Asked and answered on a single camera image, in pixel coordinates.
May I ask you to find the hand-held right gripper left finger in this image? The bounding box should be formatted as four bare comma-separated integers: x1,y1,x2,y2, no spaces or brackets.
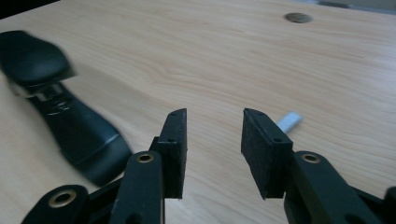
148,107,189,200

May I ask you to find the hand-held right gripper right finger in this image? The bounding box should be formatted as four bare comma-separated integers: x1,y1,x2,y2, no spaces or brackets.
241,107,294,200

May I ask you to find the silver staple strip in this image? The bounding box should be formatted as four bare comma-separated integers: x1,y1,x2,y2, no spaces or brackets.
275,111,304,134

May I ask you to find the black stapler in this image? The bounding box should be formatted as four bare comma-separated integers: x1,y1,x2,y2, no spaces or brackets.
0,30,134,188

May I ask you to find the dark round table grommet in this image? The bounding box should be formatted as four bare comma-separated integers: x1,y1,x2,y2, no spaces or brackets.
284,12,314,24

